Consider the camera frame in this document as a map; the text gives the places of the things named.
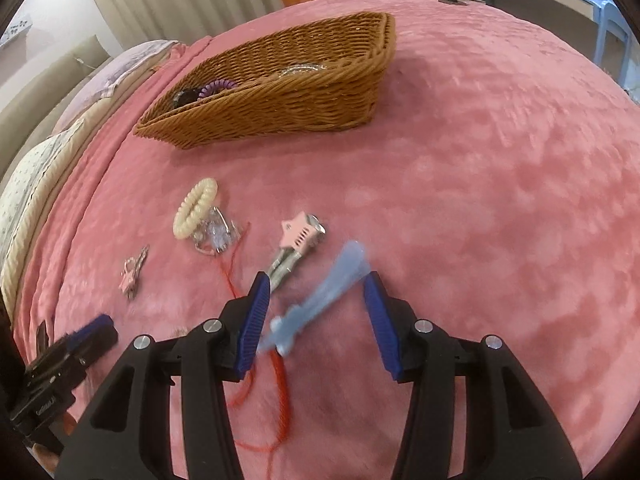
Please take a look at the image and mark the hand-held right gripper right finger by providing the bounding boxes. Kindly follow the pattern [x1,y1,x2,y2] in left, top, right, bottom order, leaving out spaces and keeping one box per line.
[363,271,584,480]

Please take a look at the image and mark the pink blanket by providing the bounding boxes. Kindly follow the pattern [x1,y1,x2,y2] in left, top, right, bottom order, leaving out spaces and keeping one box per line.
[10,0,640,480]

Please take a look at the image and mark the cream spiral hair tie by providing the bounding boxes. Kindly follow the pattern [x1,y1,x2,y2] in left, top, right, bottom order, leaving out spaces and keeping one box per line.
[173,177,219,241]

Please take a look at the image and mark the purple spiral hair tie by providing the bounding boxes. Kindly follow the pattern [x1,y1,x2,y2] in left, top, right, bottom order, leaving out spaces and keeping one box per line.
[197,79,236,99]

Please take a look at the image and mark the floral pillow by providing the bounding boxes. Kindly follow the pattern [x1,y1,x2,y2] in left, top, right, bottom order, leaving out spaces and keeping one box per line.
[0,97,108,311]

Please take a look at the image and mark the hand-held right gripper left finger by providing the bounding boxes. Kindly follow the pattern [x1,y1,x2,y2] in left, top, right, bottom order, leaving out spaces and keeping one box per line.
[56,271,272,480]

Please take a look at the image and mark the light blue hair clip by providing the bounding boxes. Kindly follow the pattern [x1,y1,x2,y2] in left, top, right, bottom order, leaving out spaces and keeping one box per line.
[259,241,372,358]

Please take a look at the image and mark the pink star hair clip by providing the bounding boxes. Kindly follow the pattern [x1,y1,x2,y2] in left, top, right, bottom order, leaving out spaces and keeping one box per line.
[264,212,328,293]

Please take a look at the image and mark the beige headboard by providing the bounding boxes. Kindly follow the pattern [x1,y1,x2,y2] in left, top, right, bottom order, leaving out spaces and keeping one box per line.
[0,35,116,181]

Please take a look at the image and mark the lilac pillow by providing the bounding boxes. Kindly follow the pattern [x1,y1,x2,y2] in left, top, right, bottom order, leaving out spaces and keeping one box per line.
[52,39,180,133]

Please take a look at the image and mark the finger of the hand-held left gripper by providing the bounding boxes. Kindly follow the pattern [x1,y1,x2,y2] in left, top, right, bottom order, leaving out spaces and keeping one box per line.
[62,314,119,367]

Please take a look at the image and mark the small pink star clip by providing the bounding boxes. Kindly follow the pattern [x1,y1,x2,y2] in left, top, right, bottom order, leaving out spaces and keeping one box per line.
[119,245,151,300]

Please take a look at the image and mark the light blue chair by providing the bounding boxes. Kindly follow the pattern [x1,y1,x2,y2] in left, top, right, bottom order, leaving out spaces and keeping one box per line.
[595,0,635,88]

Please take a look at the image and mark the clear crystal hair clip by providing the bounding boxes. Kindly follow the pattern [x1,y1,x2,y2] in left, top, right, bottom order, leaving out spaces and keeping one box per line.
[190,206,251,257]

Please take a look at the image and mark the red string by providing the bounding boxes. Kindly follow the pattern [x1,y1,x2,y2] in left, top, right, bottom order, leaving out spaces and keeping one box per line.
[216,240,291,480]

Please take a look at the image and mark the person's left hand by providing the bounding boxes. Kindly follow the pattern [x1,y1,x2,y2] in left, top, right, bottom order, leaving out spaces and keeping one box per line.
[27,410,78,473]

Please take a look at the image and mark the silver bracelet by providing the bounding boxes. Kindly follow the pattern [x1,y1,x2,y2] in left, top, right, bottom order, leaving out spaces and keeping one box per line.
[277,62,328,78]

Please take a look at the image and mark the brown wicker basket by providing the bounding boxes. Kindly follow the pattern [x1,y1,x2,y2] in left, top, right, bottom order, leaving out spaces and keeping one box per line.
[134,11,397,150]

